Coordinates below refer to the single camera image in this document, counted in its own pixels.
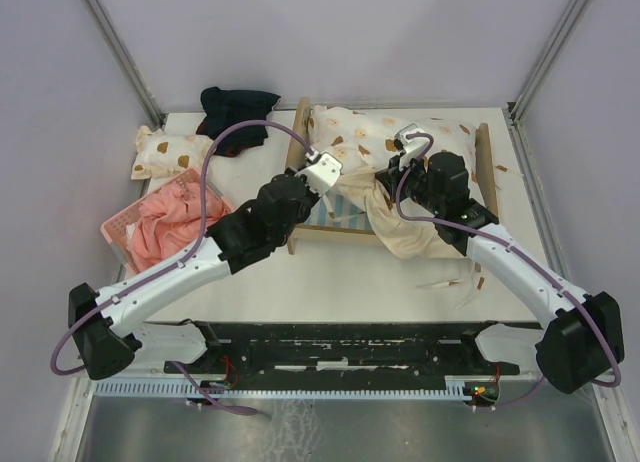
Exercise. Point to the pink cloth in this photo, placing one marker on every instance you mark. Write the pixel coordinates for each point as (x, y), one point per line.
(169, 220)

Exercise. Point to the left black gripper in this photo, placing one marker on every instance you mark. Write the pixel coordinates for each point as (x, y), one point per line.
(312, 198)

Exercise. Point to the right aluminium frame post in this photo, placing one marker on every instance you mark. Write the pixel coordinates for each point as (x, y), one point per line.
(557, 41)

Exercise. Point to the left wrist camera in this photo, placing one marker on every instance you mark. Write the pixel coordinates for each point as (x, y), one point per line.
(322, 169)

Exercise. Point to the aluminium frame post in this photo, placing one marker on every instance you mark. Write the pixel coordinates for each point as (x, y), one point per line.
(99, 14)
(557, 41)

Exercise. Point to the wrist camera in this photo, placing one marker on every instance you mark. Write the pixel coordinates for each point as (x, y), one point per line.
(413, 142)
(322, 169)

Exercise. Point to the pink plastic basket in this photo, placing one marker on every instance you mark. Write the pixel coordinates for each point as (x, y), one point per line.
(115, 229)

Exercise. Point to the blue striped mattress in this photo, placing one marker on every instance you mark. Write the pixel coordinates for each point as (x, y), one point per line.
(335, 211)

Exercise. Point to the dark navy garment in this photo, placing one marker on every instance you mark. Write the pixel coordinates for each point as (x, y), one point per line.
(225, 108)

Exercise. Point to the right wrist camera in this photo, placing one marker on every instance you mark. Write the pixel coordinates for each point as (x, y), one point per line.
(413, 142)

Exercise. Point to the wooden pet bed frame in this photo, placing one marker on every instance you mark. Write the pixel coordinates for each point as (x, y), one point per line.
(296, 157)

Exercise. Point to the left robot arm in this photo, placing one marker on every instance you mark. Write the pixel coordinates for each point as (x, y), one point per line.
(105, 324)

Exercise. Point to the large bear print cushion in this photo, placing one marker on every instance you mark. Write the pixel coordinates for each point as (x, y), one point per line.
(363, 142)

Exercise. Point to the small bear print pillow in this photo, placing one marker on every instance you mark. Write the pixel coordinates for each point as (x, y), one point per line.
(159, 155)

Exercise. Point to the left aluminium frame post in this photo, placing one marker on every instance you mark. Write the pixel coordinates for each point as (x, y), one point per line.
(99, 14)

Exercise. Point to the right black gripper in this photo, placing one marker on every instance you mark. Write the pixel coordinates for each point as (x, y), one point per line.
(390, 175)

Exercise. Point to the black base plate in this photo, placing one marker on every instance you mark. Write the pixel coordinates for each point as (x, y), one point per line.
(320, 356)

